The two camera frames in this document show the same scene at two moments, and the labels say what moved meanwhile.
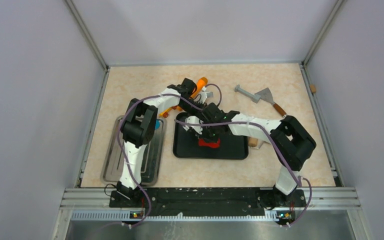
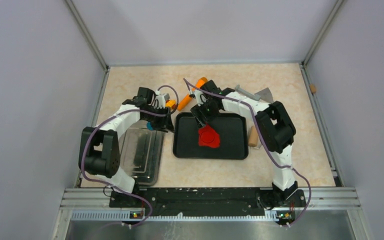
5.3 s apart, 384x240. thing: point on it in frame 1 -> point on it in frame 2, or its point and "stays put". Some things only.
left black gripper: (200, 115) -> (165, 123)
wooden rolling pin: (252, 142) stays put
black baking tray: (232, 146) stays put
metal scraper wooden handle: (266, 95) stays put
